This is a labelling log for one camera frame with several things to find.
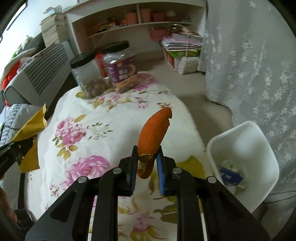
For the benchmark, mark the clear jar with nuts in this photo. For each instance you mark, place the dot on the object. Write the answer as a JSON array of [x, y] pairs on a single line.
[[86, 71]]

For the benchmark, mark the orange peel piece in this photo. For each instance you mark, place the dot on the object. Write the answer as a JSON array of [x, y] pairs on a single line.
[[150, 138]]

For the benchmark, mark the blue toothpaste box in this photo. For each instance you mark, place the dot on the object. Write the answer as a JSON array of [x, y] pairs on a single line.
[[230, 176]]

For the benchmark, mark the stack of books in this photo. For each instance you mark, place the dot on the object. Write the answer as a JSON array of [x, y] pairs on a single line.
[[54, 29]]

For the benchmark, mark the grey quilted blanket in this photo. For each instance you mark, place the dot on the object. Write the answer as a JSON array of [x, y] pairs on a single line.
[[13, 118]]

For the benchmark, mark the yellow paper envelope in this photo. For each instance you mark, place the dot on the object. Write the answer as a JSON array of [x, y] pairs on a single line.
[[28, 133]]

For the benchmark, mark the stack of papers and boxes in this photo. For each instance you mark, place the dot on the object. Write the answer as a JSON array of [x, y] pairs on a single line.
[[181, 41]]

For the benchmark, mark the white bookshelf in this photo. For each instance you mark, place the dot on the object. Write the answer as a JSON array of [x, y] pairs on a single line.
[[93, 24]]

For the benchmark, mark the white floral lace curtain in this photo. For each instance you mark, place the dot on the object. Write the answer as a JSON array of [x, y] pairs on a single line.
[[248, 55]]

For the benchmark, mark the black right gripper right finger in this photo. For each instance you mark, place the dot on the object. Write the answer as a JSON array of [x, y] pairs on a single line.
[[206, 209]]

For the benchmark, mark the floral tablecloth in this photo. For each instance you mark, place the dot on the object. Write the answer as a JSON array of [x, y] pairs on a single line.
[[87, 137]]

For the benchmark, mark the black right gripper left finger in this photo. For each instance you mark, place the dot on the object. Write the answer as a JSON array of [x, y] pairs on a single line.
[[88, 202]]

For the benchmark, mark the pink basket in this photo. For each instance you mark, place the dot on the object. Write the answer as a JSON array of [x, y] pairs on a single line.
[[157, 34]]

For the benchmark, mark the purple label nut jar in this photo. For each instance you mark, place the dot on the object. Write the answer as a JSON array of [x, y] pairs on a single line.
[[119, 61]]

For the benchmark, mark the red box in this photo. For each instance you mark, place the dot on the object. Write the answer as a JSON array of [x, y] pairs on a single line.
[[99, 57]]

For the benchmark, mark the white paper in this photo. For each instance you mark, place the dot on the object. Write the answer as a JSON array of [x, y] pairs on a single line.
[[227, 164]]

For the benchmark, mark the red plush toy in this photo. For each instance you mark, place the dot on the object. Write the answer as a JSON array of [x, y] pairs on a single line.
[[9, 74]]

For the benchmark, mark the grey striped sofa cushion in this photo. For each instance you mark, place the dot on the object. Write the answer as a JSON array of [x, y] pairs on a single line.
[[39, 81]]

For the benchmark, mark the white trash bin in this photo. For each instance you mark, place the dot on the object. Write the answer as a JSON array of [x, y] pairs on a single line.
[[247, 148]]

